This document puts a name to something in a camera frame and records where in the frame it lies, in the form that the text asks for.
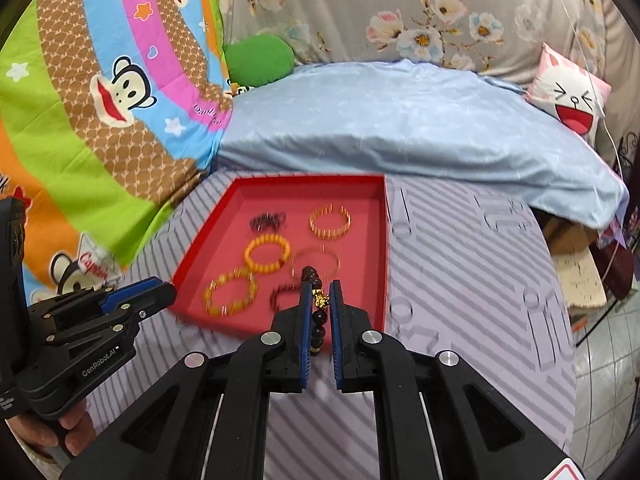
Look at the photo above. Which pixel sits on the purple bead strand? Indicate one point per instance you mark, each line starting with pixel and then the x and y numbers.
pixel 265 221

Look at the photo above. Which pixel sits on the red shallow box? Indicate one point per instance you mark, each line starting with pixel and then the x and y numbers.
pixel 240 200

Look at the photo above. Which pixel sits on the grey floral sheet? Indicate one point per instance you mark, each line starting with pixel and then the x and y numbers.
pixel 400 5

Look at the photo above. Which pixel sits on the cardboard box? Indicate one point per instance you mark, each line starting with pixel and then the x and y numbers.
pixel 580 275

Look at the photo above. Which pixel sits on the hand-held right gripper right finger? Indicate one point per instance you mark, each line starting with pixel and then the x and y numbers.
pixel 336 335

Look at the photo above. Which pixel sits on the green pillow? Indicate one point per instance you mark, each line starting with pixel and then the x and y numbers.
pixel 257 60

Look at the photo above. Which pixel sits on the black metal scroll rack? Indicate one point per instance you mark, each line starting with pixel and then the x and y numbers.
pixel 630 152

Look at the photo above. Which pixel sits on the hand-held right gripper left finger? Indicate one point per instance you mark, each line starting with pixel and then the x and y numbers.
pixel 304 340

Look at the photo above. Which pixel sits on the colourful cartoon quilt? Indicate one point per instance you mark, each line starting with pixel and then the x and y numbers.
pixel 100 160

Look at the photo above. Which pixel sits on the thin gold bangle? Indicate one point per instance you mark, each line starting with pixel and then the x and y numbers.
pixel 300 257

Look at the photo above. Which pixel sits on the person's left hand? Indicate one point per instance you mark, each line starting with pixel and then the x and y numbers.
pixel 75 435

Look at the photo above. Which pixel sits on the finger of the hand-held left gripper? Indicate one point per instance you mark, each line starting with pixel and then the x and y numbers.
pixel 150 305
pixel 125 294

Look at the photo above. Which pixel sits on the pink cat face pillow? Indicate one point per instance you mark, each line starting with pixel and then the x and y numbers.
pixel 570 95

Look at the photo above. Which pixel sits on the light blue quilt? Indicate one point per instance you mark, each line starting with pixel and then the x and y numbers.
pixel 400 125

